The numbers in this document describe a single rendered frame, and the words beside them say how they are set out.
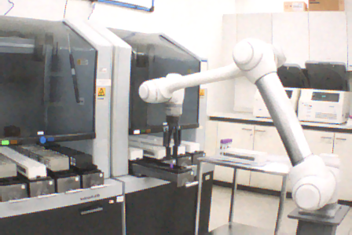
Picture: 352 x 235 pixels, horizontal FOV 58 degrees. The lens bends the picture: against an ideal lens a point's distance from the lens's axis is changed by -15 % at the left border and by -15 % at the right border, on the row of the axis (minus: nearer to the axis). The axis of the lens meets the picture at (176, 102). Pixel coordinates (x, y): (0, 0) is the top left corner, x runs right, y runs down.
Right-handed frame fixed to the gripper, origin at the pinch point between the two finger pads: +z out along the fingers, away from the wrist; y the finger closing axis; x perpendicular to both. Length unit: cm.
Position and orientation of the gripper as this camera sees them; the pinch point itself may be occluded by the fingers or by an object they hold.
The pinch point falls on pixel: (171, 152)
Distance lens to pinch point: 195.5
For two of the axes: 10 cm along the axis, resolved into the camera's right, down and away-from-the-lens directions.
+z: -0.4, 10.0, 0.5
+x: 7.7, 0.6, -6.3
